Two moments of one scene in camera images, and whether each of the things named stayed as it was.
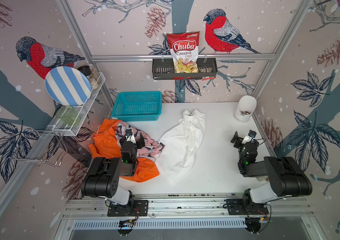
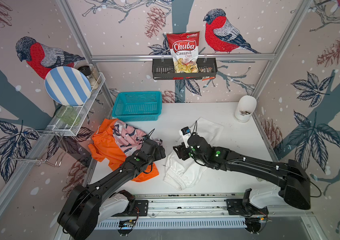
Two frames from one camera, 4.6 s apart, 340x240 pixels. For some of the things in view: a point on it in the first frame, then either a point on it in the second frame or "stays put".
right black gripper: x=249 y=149 -> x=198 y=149
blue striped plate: x=68 y=86 stays put
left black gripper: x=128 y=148 -> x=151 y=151
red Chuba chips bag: x=184 y=48 stays put
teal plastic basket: x=138 y=106 stays put
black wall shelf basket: x=163 y=69 stays put
